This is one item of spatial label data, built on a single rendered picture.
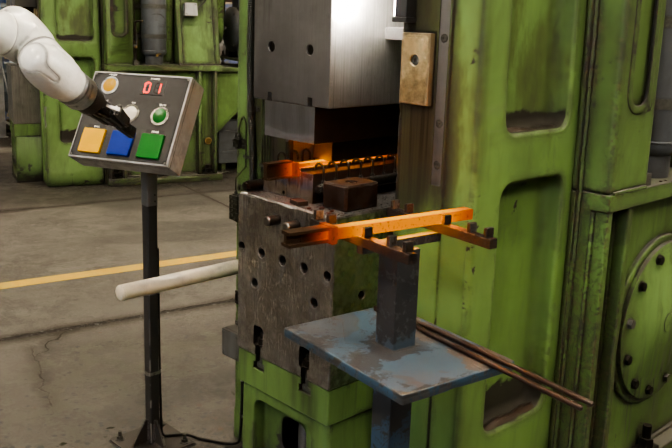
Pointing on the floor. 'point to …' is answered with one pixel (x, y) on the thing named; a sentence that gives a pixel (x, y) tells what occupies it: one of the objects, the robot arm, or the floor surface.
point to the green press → (126, 47)
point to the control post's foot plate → (153, 437)
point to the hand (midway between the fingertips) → (126, 128)
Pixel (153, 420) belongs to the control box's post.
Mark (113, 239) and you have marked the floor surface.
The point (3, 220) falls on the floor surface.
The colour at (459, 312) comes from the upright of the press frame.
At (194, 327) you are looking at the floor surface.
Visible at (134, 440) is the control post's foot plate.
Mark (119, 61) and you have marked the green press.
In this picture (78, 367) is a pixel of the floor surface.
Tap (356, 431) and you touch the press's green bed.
